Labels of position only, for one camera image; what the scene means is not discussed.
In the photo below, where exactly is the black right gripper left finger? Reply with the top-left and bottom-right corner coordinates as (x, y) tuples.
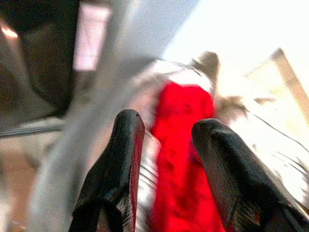
(68, 109), (146, 232)

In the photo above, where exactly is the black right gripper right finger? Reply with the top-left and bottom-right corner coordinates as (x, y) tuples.
(192, 118), (309, 232)

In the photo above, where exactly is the red cloth garment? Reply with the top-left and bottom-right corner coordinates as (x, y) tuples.
(150, 81), (226, 232)

